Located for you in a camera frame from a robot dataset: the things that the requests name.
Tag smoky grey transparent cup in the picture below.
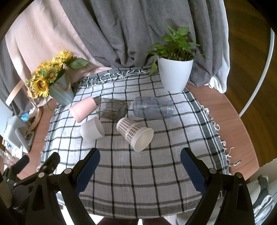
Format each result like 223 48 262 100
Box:
96 98 128 121

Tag white plastic cup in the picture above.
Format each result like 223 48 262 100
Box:
80 117 105 141

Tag pink plastic cup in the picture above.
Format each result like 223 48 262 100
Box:
69 97 97 123

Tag brown checked paper cup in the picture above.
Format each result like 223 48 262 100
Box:
117 117 154 152

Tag clear bluish plastic cup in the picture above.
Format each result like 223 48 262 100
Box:
133 97 174 119

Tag white box device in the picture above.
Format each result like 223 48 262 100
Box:
3 115 34 153

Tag round wooden tray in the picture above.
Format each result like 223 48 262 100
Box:
27 107 42 131

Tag white curved tube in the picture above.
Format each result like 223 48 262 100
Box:
238 27 275 117

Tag light blue ribbed vase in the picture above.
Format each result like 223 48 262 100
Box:
49 73 75 106

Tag grey plaid tablecloth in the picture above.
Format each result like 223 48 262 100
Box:
41 68 231 218

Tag yellow sunflower bouquet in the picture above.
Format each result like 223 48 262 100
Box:
25 50 89 101

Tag white plant pot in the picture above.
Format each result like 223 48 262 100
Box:
158 58 193 93

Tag pink curtain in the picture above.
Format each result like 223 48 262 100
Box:
4 1 109 83

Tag grey curtain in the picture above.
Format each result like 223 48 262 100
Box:
1 1 230 101

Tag black clamp handle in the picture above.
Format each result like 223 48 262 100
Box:
1 152 60 216

